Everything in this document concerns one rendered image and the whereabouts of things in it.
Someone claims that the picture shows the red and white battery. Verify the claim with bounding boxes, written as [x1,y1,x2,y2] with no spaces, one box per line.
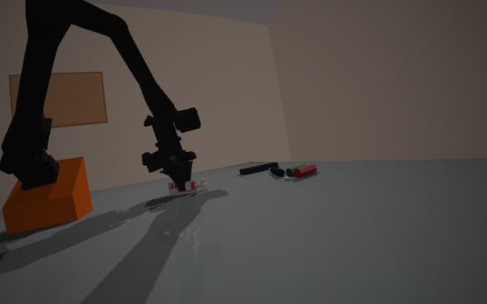
[171,181,197,191]

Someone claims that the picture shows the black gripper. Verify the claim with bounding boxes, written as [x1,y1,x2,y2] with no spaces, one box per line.
[147,133,197,191]

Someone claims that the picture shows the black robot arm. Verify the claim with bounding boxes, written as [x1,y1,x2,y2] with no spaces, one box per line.
[0,0,200,190]

